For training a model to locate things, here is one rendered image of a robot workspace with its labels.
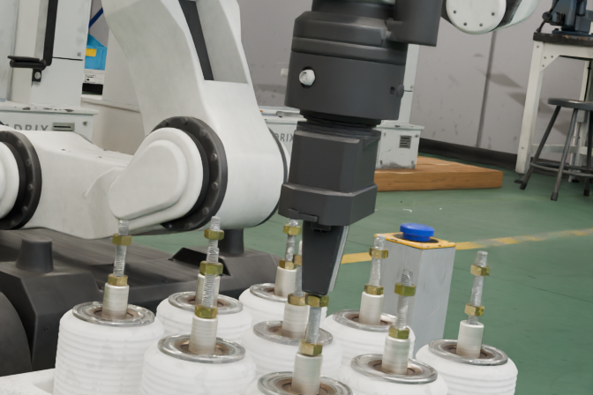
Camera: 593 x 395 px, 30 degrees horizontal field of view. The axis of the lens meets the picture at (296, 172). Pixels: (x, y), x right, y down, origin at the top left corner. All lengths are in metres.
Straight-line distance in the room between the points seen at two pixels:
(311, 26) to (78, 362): 0.39
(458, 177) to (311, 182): 4.17
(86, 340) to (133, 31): 0.54
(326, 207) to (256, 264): 0.83
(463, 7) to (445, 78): 5.34
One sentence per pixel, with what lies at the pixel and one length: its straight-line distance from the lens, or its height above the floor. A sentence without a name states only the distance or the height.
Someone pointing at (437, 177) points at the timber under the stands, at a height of 0.05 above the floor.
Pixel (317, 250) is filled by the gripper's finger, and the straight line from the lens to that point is 0.85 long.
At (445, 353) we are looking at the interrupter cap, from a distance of 1.05.
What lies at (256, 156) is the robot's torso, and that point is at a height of 0.38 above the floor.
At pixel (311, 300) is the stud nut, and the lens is 0.86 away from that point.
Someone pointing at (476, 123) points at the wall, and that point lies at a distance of 6.67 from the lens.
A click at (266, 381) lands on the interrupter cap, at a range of 0.89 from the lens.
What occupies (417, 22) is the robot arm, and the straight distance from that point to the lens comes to 0.80.
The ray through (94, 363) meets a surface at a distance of 1.01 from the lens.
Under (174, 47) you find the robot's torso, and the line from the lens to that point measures 1.40.
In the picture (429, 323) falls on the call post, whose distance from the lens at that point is 1.30.
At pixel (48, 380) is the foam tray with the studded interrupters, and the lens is 1.08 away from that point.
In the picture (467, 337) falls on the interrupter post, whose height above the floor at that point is 0.27.
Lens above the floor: 0.51
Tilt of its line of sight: 6 degrees down
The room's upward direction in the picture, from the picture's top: 7 degrees clockwise
